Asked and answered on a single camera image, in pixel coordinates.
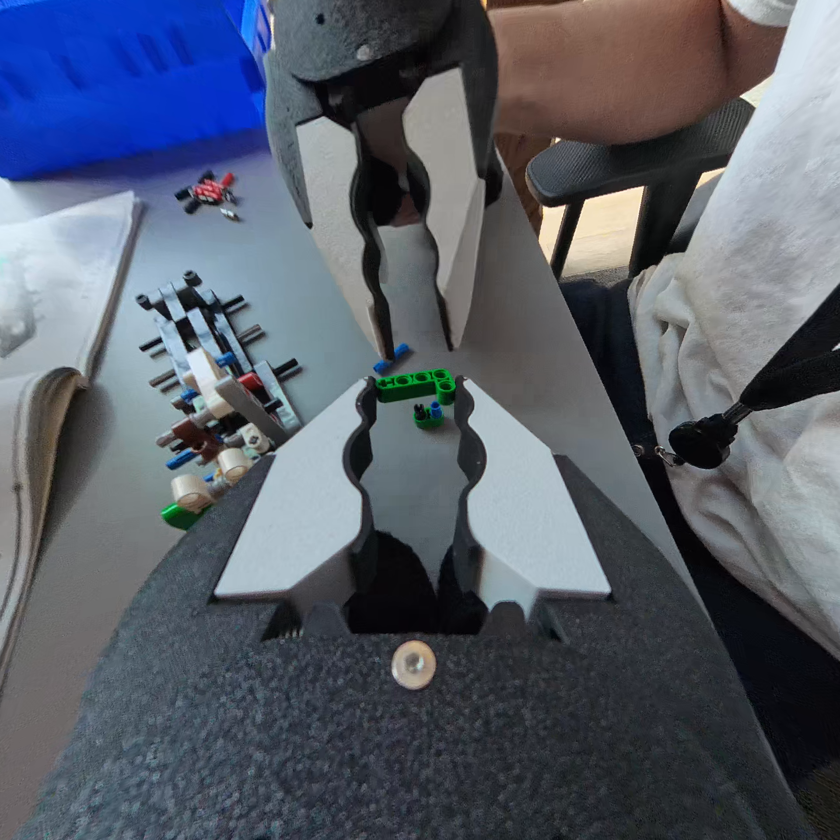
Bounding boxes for green lego angled beam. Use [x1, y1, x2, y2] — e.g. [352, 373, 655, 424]
[374, 369, 455, 405]

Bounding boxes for blue plastic bin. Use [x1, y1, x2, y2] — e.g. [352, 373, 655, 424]
[0, 0, 274, 182]

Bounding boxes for black lanyard strap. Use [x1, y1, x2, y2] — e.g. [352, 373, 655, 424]
[740, 289, 840, 422]

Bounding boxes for black badge reel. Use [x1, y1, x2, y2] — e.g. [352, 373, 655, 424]
[632, 413, 734, 471]

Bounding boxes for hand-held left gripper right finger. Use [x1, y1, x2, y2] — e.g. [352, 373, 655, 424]
[451, 377, 613, 632]

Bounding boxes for person in white shirt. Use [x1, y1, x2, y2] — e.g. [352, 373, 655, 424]
[626, 0, 840, 658]

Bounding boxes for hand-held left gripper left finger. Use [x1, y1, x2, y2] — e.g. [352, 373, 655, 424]
[213, 377, 379, 632]

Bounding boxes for grey lego chassis assembly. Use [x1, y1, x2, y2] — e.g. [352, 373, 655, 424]
[136, 269, 304, 534]

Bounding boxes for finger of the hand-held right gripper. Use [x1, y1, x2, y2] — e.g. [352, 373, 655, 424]
[402, 68, 488, 350]
[295, 118, 399, 361]

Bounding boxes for lego instruction booklet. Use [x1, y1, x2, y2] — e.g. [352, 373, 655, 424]
[0, 190, 146, 685]

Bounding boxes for pile of red black lego pins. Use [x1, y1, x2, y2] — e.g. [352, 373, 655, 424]
[174, 169, 238, 215]

